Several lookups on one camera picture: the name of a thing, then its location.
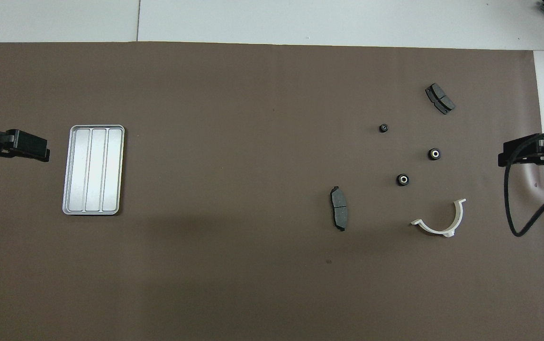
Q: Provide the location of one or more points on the silver metal ribbed tray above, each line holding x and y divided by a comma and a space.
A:
93, 170

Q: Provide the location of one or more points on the short dark grey brake pad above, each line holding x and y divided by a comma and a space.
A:
440, 98

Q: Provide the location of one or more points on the long dark grey brake pad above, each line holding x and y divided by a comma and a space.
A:
339, 210

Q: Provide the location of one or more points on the brown paper table mat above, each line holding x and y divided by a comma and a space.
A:
253, 142

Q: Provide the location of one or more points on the white curved plastic bracket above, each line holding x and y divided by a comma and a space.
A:
448, 231

